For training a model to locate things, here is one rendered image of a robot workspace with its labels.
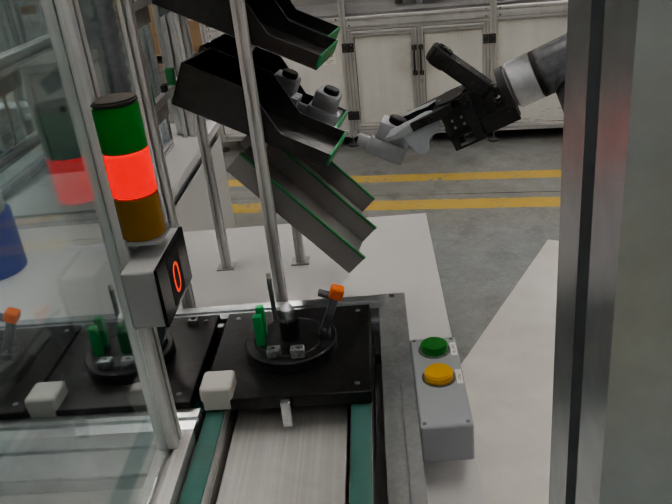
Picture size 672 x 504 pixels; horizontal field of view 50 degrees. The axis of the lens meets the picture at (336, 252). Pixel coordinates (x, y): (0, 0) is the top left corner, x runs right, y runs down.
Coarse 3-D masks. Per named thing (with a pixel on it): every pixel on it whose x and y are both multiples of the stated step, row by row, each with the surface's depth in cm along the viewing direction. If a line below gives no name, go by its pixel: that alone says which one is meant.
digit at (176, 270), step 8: (176, 248) 85; (176, 256) 85; (168, 264) 81; (176, 264) 85; (176, 272) 84; (176, 280) 84; (176, 288) 84; (184, 288) 87; (176, 296) 84; (176, 304) 83
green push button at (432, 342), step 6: (426, 342) 108; (432, 342) 108; (438, 342) 108; (444, 342) 108; (426, 348) 107; (432, 348) 107; (438, 348) 106; (444, 348) 107; (426, 354) 107; (432, 354) 106; (438, 354) 106
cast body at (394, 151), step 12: (384, 120) 119; (396, 120) 119; (384, 132) 119; (360, 144) 123; (372, 144) 120; (384, 144) 120; (396, 144) 120; (408, 144) 122; (384, 156) 121; (396, 156) 121
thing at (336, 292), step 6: (330, 288) 106; (336, 288) 105; (342, 288) 106; (318, 294) 106; (324, 294) 106; (330, 294) 105; (336, 294) 105; (342, 294) 105; (330, 300) 106; (336, 300) 106; (330, 306) 107; (336, 306) 107; (330, 312) 107; (324, 318) 108; (330, 318) 107; (324, 324) 108; (330, 324) 108; (324, 330) 108
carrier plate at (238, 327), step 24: (312, 312) 120; (336, 312) 119; (360, 312) 118; (240, 336) 115; (360, 336) 112; (216, 360) 110; (240, 360) 109; (336, 360) 107; (360, 360) 106; (240, 384) 104; (264, 384) 103; (288, 384) 102; (312, 384) 102; (336, 384) 101; (360, 384) 101; (240, 408) 101; (264, 408) 101
